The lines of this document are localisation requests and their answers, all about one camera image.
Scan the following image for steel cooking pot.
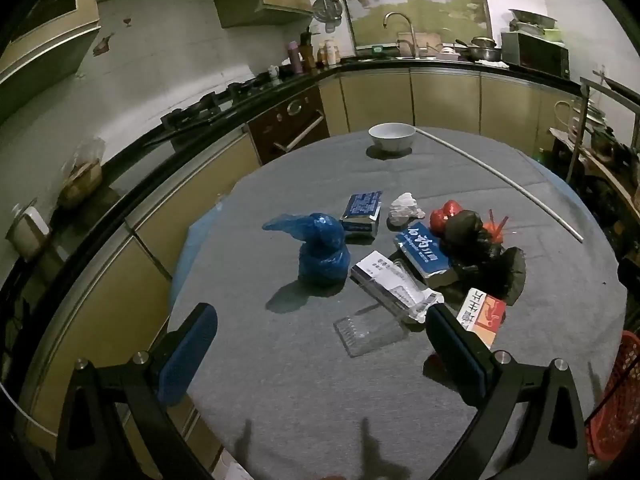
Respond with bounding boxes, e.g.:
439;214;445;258
467;36;502;62

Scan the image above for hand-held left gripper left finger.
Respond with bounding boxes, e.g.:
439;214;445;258
55;302;220;480

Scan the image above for clear plastic tray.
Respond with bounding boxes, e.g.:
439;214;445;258
333;310;412;358

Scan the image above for beige glass door cabinet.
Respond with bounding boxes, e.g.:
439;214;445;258
0;0;101;121

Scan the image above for dark built-in oven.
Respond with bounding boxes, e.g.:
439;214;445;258
248;85;331;166

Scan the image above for dark tall bottle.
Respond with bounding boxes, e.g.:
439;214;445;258
300;27;317;73

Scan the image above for blue toothpaste box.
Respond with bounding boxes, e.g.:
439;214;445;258
392;221;458;288

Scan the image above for white ceramic bowl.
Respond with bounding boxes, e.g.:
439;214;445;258
368;123;416;155

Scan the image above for steel kitchen faucet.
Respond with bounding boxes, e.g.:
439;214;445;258
383;11;418;58

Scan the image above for blue plastic bag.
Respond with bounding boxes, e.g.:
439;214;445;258
262;211;351;288

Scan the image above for black plastic bag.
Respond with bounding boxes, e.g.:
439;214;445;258
440;210;528;306

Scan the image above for wooden cutting board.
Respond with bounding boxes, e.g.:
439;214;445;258
397;32;443;56

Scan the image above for clear plastic wrapper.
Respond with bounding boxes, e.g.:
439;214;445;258
372;259;446;325

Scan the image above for brown basket with plastic bag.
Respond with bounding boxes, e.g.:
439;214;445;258
57;140;106;208

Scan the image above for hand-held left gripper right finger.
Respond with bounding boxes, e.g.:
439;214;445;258
425;304;589;480

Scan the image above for stacked metal basins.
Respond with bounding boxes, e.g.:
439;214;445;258
509;8;558;36

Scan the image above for red and white box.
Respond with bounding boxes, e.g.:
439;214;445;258
456;287;507;348

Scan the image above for long white rod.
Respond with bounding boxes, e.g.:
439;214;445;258
414;127;584;243

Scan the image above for shiny red plastic wrapper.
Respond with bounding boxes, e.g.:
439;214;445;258
430;200;463;236

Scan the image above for black kitchen countertop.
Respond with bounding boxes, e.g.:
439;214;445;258
0;55;586;321

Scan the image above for metal storage rack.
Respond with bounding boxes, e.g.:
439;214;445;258
550;65;640;241

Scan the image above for red plastic sticks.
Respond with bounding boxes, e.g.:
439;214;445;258
482;207;511;246

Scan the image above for black gas stove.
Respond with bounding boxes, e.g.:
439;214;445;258
160;80;261;131

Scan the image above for crumpled white tissue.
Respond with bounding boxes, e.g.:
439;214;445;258
387;192;426;227

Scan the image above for light blue table cover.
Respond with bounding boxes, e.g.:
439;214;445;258
170;160;583;306

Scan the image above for black microwave oven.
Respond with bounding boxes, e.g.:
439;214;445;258
501;31;571;80

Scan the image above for hanging metal strainer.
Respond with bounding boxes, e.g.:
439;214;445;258
312;0;343;26

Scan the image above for beige electric kettle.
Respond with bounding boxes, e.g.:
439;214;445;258
5;205;53;261

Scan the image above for red plastic basket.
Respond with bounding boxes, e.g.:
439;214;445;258
585;331;640;461

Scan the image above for small blue carton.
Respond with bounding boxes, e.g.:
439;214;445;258
340;190;385;240

